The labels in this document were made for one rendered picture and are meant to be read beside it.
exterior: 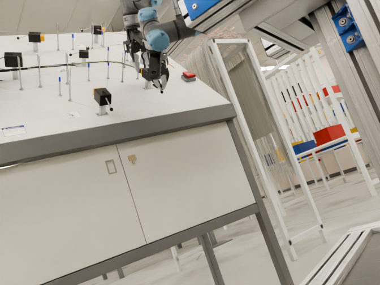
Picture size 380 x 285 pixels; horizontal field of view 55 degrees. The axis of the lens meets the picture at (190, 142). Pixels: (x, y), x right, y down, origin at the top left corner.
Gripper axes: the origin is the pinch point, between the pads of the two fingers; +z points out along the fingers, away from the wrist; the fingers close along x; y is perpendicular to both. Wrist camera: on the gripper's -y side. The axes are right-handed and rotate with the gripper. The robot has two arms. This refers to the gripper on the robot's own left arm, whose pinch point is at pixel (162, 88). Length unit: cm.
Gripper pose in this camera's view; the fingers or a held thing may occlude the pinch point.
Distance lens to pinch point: 164.5
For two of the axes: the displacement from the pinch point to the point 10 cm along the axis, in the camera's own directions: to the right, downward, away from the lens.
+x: -9.9, 0.2, 1.4
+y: 0.8, -7.2, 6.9
